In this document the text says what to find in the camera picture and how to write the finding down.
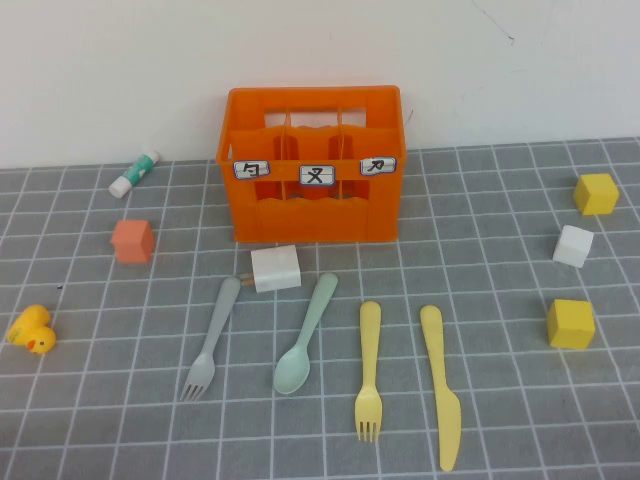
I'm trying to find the yellow plastic fork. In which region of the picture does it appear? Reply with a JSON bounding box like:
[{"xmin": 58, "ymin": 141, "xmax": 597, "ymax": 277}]
[{"xmin": 354, "ymin": 300, "xmax": 384, "ymax": 444}]

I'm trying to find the mint green plastic spoon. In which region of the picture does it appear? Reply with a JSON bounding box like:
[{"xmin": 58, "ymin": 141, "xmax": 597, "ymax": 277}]
[{"xmin": 272, "ymin": 272, "xmax": 340, "ymax": 396}]

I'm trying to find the grey plastic fork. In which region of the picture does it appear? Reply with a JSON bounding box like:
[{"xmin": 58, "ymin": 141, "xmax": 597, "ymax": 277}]
[{"xmin": 178, "ymin": 276, "xmax": 242, "ymax": 403}]

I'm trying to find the yellow plastic knife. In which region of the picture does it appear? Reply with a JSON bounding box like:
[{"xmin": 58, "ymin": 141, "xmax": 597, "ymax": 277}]
[{"xmin": 419, "ymin": 304, "xmax": 463, "ymax": 473}]

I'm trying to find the orange plastic cutlery holder crate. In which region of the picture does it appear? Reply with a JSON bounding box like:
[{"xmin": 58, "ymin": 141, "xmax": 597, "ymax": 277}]
[{"xmin": 215, "ymin": 84, "xmax": 409, "ymax": 245}]

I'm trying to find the white power adapter plug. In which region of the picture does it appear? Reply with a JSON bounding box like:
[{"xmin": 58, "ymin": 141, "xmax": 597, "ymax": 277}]
[{"xmin": 236, "ymin": 243, "xmax": 302, "ymax": 295}]

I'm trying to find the salmon orange cube block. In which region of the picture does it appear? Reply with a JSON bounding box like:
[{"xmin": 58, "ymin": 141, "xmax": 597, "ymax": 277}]
[{"xmin": 110, "ymin": 219, "xmax": 156, "ymax": 265}]

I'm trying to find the white green glue stick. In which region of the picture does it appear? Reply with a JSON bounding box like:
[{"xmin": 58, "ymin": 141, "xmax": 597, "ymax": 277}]
[{"xmin": 108, "ymin": 147, "xmax": 161, "ymax": 199}]

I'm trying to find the white cube block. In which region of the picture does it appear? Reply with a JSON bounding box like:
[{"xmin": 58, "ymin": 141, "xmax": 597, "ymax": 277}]
[{"xmin": 552, "ymin": 224, "xmax": 596, "ymax": 269}]

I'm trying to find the large yellow cube block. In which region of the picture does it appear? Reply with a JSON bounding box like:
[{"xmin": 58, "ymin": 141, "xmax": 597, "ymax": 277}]
[{"xmin": 545, "ymin": 298, "xmax": 597, "ymax": 350}]

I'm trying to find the small yellow cube block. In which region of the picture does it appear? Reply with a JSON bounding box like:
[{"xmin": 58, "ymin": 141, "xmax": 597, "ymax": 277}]
[{"xmin": 572, "ymin": 172, "xmax": 621, "ymax": 217}]

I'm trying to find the yellow rubber duck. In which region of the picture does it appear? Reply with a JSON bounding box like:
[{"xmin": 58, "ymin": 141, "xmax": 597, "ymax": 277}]
[{"xmin": 5, "ymin": 304, "xmax": 57, "ymax": 356}]

